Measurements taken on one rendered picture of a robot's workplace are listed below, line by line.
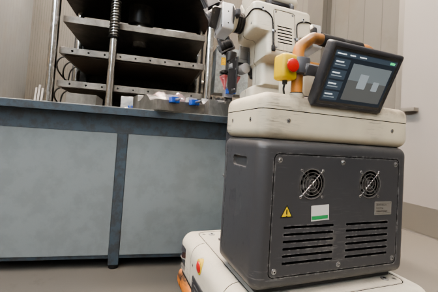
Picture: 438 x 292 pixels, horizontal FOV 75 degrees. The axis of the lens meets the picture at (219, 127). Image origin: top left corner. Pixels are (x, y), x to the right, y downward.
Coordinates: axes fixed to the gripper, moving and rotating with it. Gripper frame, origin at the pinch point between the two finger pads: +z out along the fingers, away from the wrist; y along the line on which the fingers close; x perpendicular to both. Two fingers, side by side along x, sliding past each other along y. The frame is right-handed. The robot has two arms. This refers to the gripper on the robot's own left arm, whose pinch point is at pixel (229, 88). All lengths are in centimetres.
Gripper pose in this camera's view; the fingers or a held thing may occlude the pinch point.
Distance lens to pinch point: 155.8
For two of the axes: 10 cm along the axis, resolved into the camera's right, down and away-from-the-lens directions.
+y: -9.3, -0.7, -3.6
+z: -0.7, 10.0, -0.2
